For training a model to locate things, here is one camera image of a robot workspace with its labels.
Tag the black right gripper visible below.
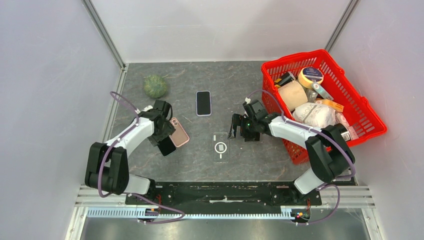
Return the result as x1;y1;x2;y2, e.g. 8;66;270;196
228;113;261;142

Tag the clear magsafe phone case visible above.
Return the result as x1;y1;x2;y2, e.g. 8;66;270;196
212;132;230;163

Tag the pink phone case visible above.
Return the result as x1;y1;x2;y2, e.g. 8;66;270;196
169;117;190;148

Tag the lilac phone case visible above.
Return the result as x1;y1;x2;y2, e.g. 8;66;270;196
195;90;213;117

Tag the red plastic basket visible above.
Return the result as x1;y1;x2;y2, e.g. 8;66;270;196
261;49;388;148

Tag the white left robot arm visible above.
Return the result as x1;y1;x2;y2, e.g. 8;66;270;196
84;100;175;204

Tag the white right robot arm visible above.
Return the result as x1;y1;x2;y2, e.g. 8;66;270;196
228;98;355;205

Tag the green felt ball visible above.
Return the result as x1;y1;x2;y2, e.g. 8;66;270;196
143;74;168;99

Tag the black yellow tool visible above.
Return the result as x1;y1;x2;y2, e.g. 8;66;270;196
274;71;296;88

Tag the white wrapped package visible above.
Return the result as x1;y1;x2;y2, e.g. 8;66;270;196
292;102;337;128

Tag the yellow masking tape roll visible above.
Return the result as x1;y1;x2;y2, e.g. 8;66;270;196
297;66;324;89

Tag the teal white small packet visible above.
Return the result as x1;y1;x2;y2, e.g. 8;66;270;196
311;82;334;101

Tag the orange small box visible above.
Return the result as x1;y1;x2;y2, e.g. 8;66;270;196
314;99;345;113

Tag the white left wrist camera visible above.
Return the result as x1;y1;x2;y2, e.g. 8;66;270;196
142;105;153;112

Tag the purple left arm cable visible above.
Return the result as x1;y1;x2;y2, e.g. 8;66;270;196
97;91;186;225

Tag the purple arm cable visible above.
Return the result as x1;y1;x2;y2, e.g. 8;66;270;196
246;89;357;226
97;91;186;225

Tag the black mounting base plate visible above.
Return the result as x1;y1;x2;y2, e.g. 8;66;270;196
145;181;322;215

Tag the grey slotted cable duct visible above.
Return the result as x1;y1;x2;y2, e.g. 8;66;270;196
86;207;293;220

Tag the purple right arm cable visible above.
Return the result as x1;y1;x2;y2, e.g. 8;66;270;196
246;89;357;226

